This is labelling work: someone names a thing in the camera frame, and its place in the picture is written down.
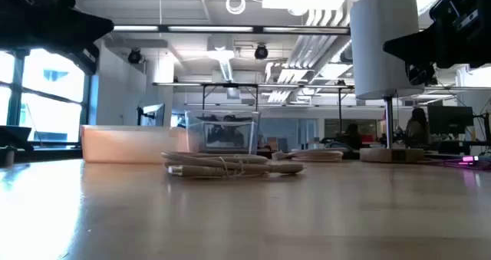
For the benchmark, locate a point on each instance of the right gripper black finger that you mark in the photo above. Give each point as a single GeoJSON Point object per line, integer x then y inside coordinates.
{"type": "Point", "coordinates": [418, 47]}
{"type": "Point", "coordinates": [420, 74]}

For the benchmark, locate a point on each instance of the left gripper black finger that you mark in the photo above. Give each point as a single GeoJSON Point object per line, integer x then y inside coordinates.
{"type": "Point", "coordinates": [86, 56]}
{"type": "Point", "coordinates": [84, 30]}

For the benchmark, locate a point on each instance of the white shade wooden table lamp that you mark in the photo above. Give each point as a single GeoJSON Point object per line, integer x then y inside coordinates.
{"type": "Point", "coordinates": [383, 41]}

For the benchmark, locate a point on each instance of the black ceiling spotlight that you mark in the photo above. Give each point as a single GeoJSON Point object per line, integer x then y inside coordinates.
{"type": "Point", "coordinates": [261, 52]}
{"type": "Point", "coordinates": [134, 56]}

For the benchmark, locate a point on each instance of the black computer monitor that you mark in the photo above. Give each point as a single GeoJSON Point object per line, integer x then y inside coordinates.
{"type": "Point", "coordinates": [450, 120]}

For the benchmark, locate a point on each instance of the person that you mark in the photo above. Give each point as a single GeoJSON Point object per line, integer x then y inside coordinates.
{"type": "Point", "coordinates": [352, 137]}
{"type": "Point", "coordinates": [230, 131]}
{"type": "Point", "coordinates": [417, 131]}

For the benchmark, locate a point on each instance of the large dark framed window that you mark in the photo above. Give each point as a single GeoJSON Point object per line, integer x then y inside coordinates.
{"type": "Point", "coordinates": [16, 91]}

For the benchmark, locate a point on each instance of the tilted computer monitor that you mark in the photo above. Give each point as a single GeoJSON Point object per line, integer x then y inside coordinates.
{"type": "Point", "coordinates": [153, 114]}

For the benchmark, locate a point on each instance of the orange plastic bin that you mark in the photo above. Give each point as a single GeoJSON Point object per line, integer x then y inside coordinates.
{"type": "Point", "coordinates": [126, 145]}

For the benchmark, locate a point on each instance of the pink lit device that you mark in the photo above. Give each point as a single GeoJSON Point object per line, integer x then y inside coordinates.
{"type": "Point", "coordinates": [470, 159]}

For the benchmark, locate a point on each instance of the dark laptop screen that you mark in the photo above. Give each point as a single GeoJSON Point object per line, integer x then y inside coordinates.
{"type": "Point", "coordinates": [13, 135]}

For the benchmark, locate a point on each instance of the long ceiling light strip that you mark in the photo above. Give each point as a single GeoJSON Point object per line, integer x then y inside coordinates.
{"type": "Point", "coordinates": [211, 28]}

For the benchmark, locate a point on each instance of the clear plastic bin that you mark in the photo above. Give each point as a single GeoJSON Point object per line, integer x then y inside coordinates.
{"type": "Point", "coordinates": [192, 133]}

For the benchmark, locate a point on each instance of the black background rig frame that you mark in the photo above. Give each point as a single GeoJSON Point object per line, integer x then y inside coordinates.
{"type": "Point", "coordinates": [230, 85]}

